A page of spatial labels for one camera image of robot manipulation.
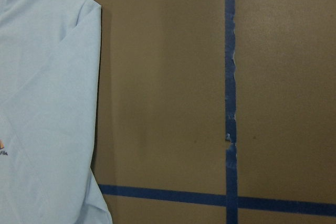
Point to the light blue t-shirt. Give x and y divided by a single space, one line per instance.
50 53

